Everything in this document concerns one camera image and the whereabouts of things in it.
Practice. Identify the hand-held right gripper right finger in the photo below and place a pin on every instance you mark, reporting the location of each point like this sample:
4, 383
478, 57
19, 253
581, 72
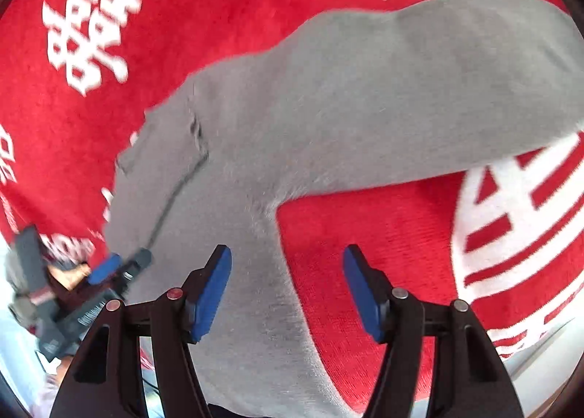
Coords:
362, 290

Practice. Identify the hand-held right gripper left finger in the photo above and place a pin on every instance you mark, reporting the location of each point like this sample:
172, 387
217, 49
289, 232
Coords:
212, 290

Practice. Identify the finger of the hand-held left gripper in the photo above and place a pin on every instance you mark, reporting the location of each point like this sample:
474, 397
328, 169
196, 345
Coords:
104, 269
136, 267

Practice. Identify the grey knit garment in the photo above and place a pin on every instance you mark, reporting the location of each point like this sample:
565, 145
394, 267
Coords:
328, 117

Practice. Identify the person's left hand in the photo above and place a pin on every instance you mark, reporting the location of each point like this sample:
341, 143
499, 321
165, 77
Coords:
70, 277

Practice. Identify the red printed blanket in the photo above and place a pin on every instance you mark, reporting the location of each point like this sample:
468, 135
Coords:
219, 7

